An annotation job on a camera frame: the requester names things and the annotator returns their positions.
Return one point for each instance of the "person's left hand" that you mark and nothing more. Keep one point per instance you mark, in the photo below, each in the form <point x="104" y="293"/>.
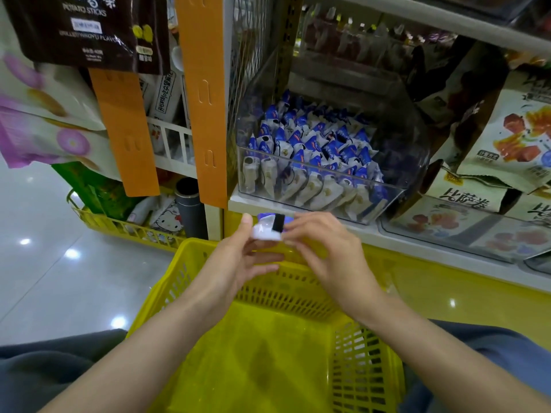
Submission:
<point x="224" y="275"/>

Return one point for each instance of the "person's right hand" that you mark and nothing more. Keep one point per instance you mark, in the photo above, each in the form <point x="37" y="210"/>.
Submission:
<point x="331" y="262"/>

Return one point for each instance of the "blue white snack packet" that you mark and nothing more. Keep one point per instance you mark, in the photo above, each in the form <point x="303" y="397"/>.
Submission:
<point x="267" y="228"/>

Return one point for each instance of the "yellow plastic shopping basket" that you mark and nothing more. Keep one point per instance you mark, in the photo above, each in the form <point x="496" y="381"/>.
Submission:
<point x="267" y="357"/>

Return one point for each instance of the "pile of blue snack packets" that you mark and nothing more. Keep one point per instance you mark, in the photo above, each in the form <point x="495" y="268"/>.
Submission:
<point x="318" y="150"/>

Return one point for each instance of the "person's left forearm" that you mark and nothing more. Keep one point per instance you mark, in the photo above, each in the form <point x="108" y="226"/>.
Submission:
<point x="129" y="365"/>

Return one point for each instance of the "person's right forearm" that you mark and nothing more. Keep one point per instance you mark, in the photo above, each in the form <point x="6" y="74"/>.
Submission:
<point x="448" y="361"/>

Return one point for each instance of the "yellow floor basket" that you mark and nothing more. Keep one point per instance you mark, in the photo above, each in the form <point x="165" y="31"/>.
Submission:
<point x="120" y="229"/>

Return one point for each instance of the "store shelf with yellow base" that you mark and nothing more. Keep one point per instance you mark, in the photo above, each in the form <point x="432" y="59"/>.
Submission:
<point x="465" y="284"/>

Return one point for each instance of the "green snack bags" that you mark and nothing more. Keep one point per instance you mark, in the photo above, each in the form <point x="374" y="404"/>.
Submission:
<point x="90" y="189"/>

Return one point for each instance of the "purple white snack bag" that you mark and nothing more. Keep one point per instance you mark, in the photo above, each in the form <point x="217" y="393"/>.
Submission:
<point x="34" y="90"/>
<point x="43" y="142"/>

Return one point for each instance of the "dark grey cylinder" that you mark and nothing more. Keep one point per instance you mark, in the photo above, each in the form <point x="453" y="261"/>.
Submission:
<point x="191" y="210"/>

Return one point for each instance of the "white cartoon print packet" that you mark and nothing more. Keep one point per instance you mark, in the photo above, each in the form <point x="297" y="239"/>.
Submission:
<point x="168" y="217"/>

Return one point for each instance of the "clear plastic bin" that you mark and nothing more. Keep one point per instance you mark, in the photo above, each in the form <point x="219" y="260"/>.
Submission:
<point x="448" y="236"/>
<point x="413" y="142"/>

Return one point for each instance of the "orange hanging strip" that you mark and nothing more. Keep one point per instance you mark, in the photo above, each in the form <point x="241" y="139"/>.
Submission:
<point x="125" y="133"/>

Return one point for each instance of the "white card packet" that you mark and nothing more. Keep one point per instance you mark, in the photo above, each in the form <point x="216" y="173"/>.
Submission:
<point x="163" y="94"/>

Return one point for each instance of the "grey trousers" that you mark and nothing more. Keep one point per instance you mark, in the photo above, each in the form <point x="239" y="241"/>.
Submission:
<point x="43" y="365"/>

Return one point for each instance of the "row of small brown packets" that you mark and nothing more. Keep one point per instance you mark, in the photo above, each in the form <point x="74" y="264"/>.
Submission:
<point x="361" y="38"/>

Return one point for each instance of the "row of fruit print bags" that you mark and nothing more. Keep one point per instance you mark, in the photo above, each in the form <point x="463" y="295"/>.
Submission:
<point x="516" y="124"/>

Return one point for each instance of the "black potato stick bag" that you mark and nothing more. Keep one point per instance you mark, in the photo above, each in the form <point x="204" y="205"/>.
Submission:
<point x="86" y="34"/>

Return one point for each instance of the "orange shelf post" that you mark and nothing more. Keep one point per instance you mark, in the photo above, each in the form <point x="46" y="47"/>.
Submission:
<point x="205" y="99"/>

